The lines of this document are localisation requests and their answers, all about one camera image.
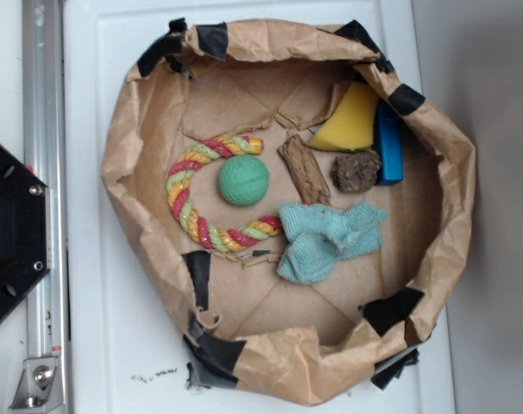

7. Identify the light blue cloth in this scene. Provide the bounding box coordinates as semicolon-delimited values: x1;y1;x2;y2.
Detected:
277;201;388;285

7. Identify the green rubber ball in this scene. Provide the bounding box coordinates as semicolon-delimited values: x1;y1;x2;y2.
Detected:
218;155;269;206

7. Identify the brown paper bag bin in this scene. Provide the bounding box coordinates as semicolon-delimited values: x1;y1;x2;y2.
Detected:
102;19;476;405

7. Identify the brown wooden bark stick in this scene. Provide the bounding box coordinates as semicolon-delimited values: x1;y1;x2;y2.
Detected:
278;135;331;206

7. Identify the brown rough cork chunk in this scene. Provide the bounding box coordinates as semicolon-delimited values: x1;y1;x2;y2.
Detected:
331;150;382;193

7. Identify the yellow sponge wedge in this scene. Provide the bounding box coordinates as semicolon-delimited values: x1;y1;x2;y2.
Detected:
308;82;380;152

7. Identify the blue rectangular block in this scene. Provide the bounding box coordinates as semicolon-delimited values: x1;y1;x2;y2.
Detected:
374;101;404;185

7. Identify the white plastic tray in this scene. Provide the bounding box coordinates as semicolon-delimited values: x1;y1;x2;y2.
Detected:
61;0;457;414

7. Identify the multicolour rope ring toy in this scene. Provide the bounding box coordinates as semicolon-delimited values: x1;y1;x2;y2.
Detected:
166;135;283;253

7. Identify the aluminium frame rail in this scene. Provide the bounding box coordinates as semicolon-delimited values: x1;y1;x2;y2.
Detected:
22;1;73;413

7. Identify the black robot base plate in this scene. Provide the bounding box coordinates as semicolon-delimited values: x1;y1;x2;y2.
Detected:
0;144;49;324

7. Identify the metal corner bracket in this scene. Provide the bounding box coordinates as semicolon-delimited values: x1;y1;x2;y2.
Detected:
8;356;63;413

